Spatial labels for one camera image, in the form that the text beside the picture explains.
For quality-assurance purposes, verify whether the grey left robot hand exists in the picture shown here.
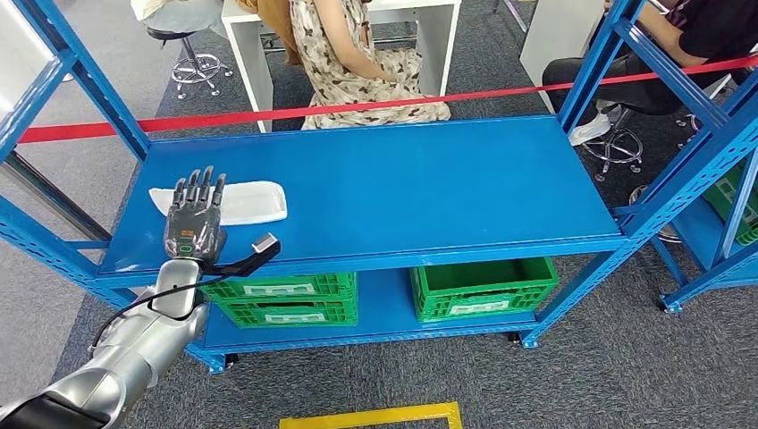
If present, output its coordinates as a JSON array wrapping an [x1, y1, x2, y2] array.
[[163, 165, 229, 266]]

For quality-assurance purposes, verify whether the white plastic part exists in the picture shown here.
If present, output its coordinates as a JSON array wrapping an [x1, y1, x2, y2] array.
[[147, 181, 289, 227]]

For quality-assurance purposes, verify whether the blue metal shelf rack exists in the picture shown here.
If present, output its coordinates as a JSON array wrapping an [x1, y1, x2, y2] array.
[[603, 0, 758, 315], [0, 0, 758, 375]]

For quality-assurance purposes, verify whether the green plastic crate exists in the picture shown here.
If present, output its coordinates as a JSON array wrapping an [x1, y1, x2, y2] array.
[[215, 296, 359, 329], [703, 163, 758, 248], [409, 257, 560, 324], [199, 272, 358, 304]]

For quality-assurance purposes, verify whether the red barrier tape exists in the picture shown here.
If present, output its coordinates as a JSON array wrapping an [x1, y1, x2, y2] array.
[[17, 54, 758, 145]]

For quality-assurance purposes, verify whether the swivel stool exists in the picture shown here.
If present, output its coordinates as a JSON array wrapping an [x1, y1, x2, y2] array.
[[577, 103, 646, 183], [145, 26, 234, 101]]

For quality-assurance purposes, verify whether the person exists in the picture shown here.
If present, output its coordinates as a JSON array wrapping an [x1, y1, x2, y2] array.
[[542, 0, 758, 147], [131, 0, 229, 36], [236, 0, 452, 131]]

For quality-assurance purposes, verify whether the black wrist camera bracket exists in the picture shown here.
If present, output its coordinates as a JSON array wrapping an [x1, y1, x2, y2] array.
[[199, 251, 262, 280]]

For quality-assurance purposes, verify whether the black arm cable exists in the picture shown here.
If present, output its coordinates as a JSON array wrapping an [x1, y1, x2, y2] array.
[[88, 273, 232, 357]]

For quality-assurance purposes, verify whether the silver stanchion post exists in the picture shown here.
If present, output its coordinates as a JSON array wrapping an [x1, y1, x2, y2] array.
[[0, 150, 114, 244], [628, 184, 682, 245]]

